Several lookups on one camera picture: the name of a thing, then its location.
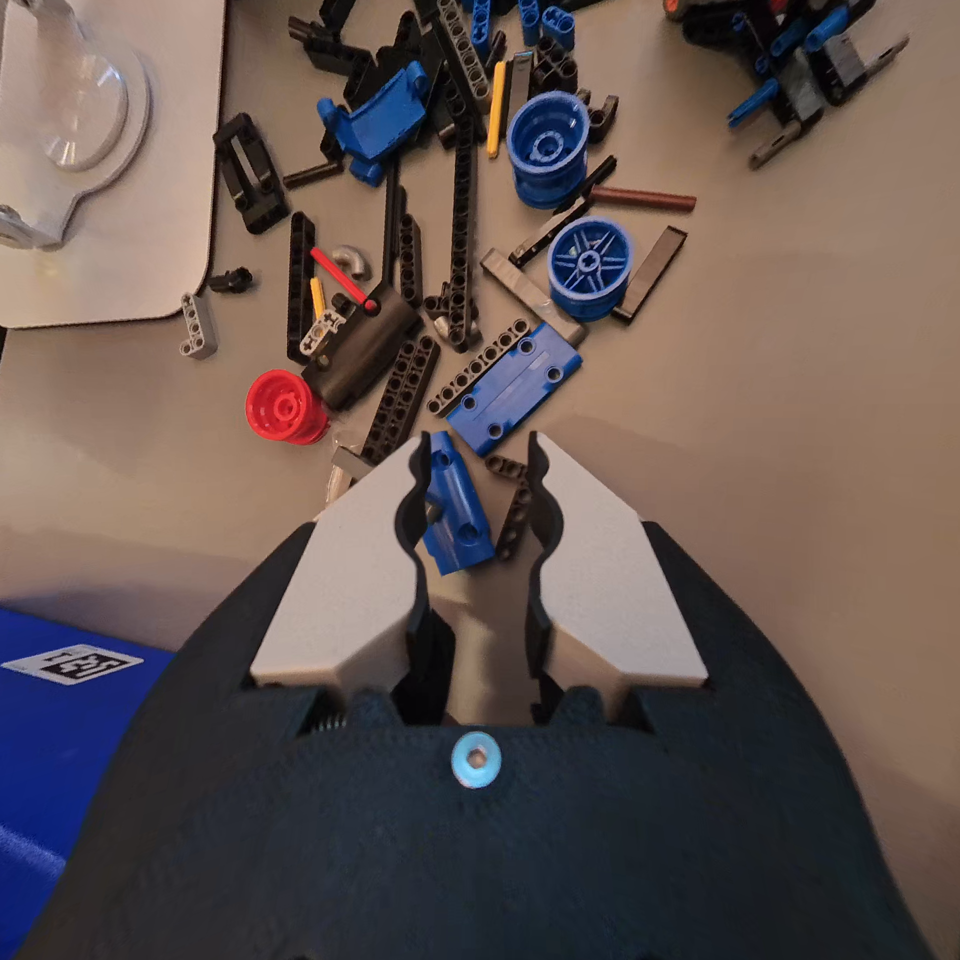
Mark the grey desk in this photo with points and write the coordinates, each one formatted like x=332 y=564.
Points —
x=787 y=375

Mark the yellow short axle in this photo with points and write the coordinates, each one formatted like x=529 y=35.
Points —
x=318 y=296

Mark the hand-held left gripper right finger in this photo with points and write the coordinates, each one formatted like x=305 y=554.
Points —
x=622 y=600

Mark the red wheel rim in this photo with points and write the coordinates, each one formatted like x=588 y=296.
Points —
x=285 y=405

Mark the dark grey holed beam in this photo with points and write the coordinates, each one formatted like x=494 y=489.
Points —
x=465 y=37

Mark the long black holed beam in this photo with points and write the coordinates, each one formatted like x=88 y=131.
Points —
x=401 y=397

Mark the grey long beam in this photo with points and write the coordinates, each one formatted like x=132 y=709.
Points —
x=480 y=367

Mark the blue angle beam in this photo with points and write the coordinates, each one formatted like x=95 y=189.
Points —
x=481 y=19
x=529 y=19

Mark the black curved panel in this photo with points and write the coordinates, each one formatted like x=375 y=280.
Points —
x=360 y=352

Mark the black flat tile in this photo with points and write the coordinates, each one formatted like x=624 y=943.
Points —
x=652 y=274

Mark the black cross connector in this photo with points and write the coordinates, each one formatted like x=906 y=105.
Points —
x=555 y=67

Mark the black bracket piece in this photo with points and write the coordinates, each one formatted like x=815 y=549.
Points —
x=517 y=502

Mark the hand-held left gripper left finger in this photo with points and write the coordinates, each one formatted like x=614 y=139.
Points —
x=337 y=600

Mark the white rounded board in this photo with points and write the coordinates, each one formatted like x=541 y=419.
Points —
x=172 y=187

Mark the blue small connector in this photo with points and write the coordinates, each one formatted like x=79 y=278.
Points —
x=559 y=20

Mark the light grey small connector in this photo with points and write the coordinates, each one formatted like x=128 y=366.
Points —
x=322 y=334

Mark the heap of black beams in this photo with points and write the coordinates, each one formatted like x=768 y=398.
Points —
x=360 y=52

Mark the light grey short beam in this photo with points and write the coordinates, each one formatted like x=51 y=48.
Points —
x=199 y=326

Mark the blue storage bin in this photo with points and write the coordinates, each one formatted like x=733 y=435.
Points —
x=60 y=750

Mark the black small connector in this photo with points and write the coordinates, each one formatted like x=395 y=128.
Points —
x=600 y=112

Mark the black stubby pin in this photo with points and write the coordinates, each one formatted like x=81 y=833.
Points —
x=231 y=281

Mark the blue hinged fender panel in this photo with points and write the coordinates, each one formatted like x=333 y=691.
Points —
x=375 y=124

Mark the grey flat plate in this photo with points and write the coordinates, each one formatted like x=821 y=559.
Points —
x=525 y=292

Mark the blue flat holed panel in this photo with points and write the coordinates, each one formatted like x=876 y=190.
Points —
x=517 y=390

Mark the black thin beam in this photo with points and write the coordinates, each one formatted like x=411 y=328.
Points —
x=562 y=214

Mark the blue curved panel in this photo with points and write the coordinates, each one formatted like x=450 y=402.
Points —
x=450 y=517

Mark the blue wheel rim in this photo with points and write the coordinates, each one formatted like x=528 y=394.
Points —
x=547 y=146
x=589 y=266

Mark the silver curved piece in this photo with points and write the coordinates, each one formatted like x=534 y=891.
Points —
x=352 y=259

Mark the red axle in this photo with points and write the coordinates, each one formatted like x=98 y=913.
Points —
x=341 y=277

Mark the brown axle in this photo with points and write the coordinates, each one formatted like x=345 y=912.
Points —
x=645 y=199

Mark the black rectangular frame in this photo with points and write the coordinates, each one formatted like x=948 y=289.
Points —
x=251 y=172

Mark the black grey motor assembly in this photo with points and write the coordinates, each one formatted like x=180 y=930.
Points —
x=810 y=82

